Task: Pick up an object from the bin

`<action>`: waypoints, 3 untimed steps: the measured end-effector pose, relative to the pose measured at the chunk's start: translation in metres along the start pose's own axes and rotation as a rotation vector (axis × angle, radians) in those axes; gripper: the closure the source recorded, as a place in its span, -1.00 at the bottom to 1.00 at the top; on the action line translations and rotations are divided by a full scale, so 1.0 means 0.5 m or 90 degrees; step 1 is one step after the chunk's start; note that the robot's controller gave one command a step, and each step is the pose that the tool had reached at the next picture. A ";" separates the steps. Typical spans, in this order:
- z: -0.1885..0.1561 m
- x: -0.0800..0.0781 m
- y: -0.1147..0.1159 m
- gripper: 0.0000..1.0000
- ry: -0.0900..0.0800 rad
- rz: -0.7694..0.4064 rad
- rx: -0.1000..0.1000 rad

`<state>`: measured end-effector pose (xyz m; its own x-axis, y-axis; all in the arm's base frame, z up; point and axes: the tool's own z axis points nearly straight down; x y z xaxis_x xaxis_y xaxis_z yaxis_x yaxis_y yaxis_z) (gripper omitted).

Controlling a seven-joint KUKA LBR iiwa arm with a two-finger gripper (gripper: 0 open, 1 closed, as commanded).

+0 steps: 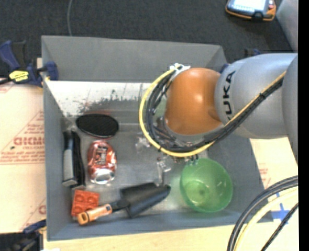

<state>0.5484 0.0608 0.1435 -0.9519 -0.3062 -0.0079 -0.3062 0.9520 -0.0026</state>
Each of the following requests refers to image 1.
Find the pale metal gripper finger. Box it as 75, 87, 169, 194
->
135, 135, 152, 150
156, 157, 172, 186

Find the crushed red drink can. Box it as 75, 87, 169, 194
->
86, 140, 117, 185

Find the green plastic bowl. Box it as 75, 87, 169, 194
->
179, 157, 234, 214

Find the black oval disc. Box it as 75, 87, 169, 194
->
75, 113, 119, 139

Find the grey metal bin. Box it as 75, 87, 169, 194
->
40, 35, 272, 242

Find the grey and black long tool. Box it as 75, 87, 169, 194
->
62, 130, 87, 190

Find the orange toy brick plate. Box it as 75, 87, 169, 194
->
71, 189, 101, 218

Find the black trowel orange handle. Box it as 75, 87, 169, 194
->
76, 182, 172, 226

